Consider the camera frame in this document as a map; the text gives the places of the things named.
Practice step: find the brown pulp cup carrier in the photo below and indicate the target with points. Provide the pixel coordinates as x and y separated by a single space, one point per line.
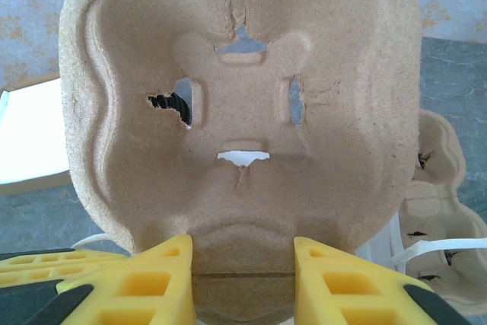
243 85
437 195

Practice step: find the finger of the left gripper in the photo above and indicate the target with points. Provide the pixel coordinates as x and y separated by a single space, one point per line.
57 258
38 274

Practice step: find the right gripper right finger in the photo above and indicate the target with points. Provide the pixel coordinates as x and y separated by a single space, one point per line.
342 290

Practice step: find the black plastic lid stack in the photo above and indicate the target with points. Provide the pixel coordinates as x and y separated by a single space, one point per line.
179 106

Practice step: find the printed paper gift bag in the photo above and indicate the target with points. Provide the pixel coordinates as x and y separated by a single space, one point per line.
437 247

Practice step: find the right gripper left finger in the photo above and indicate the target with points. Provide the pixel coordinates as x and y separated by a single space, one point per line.
152 283

